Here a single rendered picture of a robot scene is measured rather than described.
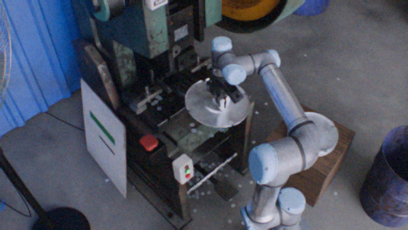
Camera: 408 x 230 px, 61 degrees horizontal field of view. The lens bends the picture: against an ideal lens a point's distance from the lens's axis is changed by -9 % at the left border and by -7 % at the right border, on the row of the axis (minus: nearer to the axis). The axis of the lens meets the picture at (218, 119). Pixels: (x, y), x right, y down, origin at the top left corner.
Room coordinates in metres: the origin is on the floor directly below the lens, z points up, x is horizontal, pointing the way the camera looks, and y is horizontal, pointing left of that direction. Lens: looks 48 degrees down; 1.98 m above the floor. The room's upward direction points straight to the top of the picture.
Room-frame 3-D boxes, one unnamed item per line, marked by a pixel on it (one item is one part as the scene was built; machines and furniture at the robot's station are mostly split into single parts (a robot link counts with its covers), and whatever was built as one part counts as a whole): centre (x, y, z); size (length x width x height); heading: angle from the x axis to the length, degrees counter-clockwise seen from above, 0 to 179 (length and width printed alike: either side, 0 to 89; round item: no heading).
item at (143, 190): (1.27, 0.51, 0.45); 0.92 x 0.12 x 0.90; 45
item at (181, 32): (1.33, 0.19, 1.04); 0.17 x 0.15 x 0.30; 45
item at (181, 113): (1.36, 0.22, 0.67); 0.45 x 0.30 x 0.06; 135
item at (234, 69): (1.05, -0.06, 1.09); 0.11 x 0.11 x 0.08; 20
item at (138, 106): (1.24, 0.34, 0.76); 0.17 x 0.06 x 0.10; 135
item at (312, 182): (1.33, -0.53, 0.18); 0.40 x 0.38 x 0.35; 52
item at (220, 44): (1.13, -0.01, 1.09); 0.09 x 0.08 x 0.11; 20
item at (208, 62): (1.48, 0.10, 0.76); 0.17 x 0.06 x 0.10; 135
